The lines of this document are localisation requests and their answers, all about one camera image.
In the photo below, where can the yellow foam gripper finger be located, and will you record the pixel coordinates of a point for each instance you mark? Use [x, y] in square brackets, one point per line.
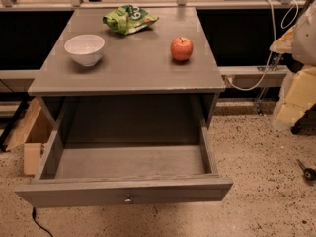
[284, 43]
[297, 95]

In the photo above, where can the red apple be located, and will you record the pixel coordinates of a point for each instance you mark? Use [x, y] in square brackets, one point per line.
[181, 48]

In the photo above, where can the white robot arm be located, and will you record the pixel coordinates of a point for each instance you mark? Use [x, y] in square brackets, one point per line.
[304, 38]

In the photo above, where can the round metal drawer knob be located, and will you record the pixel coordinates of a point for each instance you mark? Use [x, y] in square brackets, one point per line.
[128, 200]

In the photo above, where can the grey open top drawer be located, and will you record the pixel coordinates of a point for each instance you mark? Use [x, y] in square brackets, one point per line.
[153, 148]

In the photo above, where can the black knob tool on floor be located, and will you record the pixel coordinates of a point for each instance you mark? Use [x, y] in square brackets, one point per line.
[309, 174]

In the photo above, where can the grey wooden cabinet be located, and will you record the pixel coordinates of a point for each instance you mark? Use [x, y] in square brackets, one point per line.
[134, 64]

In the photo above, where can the green snack bag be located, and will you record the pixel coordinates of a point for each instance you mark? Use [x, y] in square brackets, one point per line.
[129, 19]

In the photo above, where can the white ceramic bowl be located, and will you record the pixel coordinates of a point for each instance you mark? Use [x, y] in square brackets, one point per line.
[86, 50]

